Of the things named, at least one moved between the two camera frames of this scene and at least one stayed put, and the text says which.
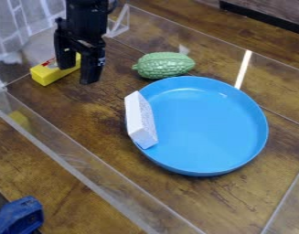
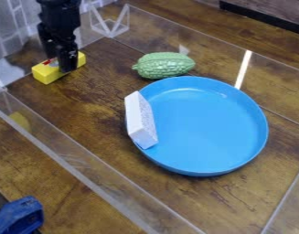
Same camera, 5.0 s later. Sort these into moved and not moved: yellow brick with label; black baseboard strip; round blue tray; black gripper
Moved: black gripper
Not moved: yellow brick with label; round blue tray; black baseboard strip
